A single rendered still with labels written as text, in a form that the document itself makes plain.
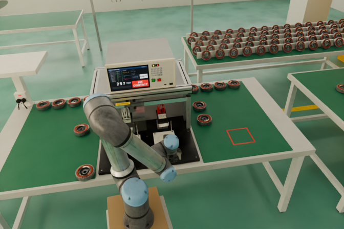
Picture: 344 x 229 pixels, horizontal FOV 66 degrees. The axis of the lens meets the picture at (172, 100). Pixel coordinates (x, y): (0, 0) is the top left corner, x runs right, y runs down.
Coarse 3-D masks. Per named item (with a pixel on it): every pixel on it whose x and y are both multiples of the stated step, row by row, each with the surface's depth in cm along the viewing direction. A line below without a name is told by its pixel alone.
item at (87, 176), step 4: (80, 168) 164; (84, 168) 165; (88, 168) 165; (92, 168) 164; (76, 172) 161; (80, 172) 164; (84, 172) 164; (88, 172) 164; (92, 172) 161; (76, 176) 159; (80, 176) 158; (84, 176) 158; (88, 176) 159; (92, 176) 162; (80, 180) 159; (84, 180) 159
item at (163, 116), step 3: (156, 111) 192; (165, 111) 191; (159, 114) 185; (162, 114) 184; (165, 114) 184; (159, 117) 182; (162, 117) 182; (165, 117) 182; (159, 120) 181; (162, 120) 181; (165, 120) 181; (159, 123) 182; (162, 123) 182; (165, 123) 183; (159, 126) 181; (162, 126) 181
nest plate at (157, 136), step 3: (156, 132) 190; (159, 132) 190; (162, 132) 190; (165, 132) 190; (168, 132) 190; (171, 132) 189; (153, 135) 189; (156, 135) 187; (159, 135) 187; (162, 135) 187; (156, 138) 185; (159, 138) 185; (162, 138) 185; (156, 141) 182; (159, 141) 182
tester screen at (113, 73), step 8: (112, 72) 165; (120, 72) 166; (128, 72) 166; (136, 72) 167; (144, 72) 168; (112, 80) 168; (120, 80) 169; (128, 80) 170; (136, 80) 170; (120, 88) 172; (128, 88) 173
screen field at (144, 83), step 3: (132, 81) 170; (135, 81) 171; (138, 81) 171; (141, 81) 171; (144, 81) 172; (147, 81) 172; (132, 84) 172; (135, 84) 172; (138, 84) 172; (141, 84) 173; (144, 84) 173; (147, 84) 173
